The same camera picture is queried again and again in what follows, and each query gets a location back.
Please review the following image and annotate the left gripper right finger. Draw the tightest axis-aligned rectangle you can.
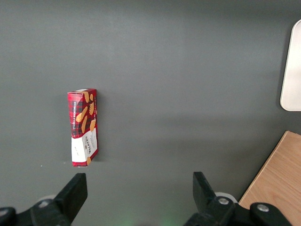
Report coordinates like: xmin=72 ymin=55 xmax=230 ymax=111
xmin=183 ymin=171 xmax=294 ymax=226

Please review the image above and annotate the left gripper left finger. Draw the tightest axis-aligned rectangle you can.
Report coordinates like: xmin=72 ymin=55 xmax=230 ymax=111
xmin=0 ymin=173 xmax=88 ymax=226

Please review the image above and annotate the oak wooden drawer cabinet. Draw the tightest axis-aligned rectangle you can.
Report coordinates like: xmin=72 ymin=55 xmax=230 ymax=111
xmin=238 ymin=130 xmax=301 ymax=226

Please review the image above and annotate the red tartan shortbread box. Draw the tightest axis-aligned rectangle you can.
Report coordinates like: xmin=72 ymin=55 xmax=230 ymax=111
xmin=67 ymin=88 xmax=98 ymax=168

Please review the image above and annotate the beige rectangular plastic tray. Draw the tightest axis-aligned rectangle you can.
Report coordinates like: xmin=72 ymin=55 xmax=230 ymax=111
xmin=279 ymin=18 xmax=301 ymax=112

